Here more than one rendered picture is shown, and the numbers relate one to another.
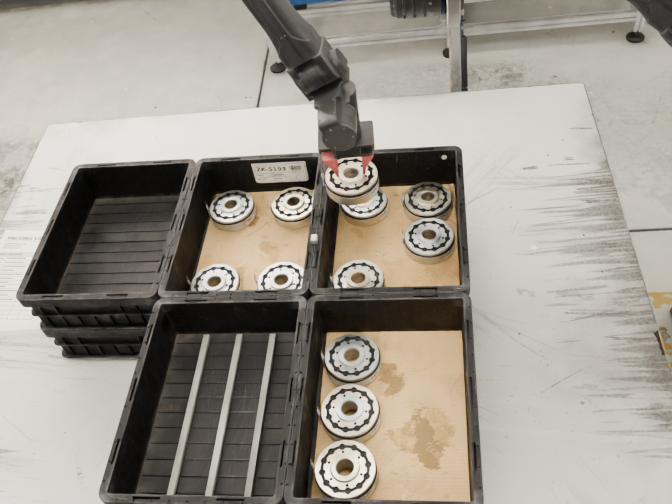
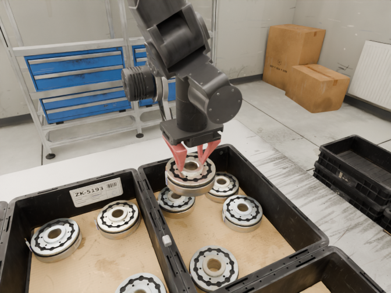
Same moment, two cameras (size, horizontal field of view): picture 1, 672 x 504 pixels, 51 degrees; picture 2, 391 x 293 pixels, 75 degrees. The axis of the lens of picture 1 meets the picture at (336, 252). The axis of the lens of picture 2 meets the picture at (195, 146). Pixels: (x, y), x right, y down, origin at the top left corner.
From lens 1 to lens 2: 0.92 m
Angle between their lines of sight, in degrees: 31
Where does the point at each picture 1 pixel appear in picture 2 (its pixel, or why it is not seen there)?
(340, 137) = (226, 104)
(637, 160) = not seen: hidden behind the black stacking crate
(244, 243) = (78, 268)
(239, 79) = (27, 165)
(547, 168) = (251, 157)
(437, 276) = (265, 239)
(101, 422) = not seen: outside the picture
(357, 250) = (189, 239)
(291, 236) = (124, 245)
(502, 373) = not seen: outside the picture
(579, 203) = (280, 170)
